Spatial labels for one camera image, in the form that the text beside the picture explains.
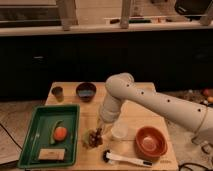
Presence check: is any dark red grape bunch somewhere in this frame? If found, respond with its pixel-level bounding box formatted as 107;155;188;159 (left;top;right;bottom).
88;128;103;148

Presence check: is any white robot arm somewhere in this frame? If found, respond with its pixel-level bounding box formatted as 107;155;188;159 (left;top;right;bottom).
99;73;213;137

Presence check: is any small green cup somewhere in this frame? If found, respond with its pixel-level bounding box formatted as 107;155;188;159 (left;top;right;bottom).
82;130;93;148

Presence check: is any small brown cup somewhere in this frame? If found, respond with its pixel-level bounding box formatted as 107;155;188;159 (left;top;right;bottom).
51;86;64;102

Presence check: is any white dish brush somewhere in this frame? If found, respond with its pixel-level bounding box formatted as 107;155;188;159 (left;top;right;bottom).
103;150;152;167

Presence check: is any dark blue bowl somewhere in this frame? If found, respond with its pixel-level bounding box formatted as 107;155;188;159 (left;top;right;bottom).
76;82;96;101

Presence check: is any wooden table board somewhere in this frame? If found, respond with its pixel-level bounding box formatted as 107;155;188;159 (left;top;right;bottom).
20;81;179;171

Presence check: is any orange tomato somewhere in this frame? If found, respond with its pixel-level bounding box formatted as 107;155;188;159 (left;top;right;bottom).
53;127;67;141

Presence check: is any green plastic tray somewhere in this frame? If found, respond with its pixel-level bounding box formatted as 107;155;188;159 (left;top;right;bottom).
18;104;80;169

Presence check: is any green chili pepper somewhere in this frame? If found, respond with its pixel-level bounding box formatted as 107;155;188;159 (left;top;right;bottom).
49;120;63;145

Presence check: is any orange bowl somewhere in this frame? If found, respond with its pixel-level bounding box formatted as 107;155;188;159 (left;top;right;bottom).
135;126;168;159

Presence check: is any tan wooden block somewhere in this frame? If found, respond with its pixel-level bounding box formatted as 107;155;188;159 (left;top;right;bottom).
38;149;65;160

